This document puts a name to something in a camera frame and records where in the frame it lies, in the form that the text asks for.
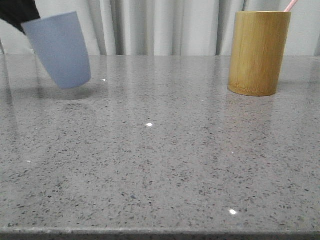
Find bamboo wooden cup holder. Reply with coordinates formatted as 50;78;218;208
228;11;291;97

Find white pleated curtain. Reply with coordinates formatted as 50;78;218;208
0;0;320;56

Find blue plastic cup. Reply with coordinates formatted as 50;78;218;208
21;11;91;89

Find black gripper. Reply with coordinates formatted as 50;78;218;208
0;0;41;35

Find pink chopstick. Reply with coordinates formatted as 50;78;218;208
284;0;299;12

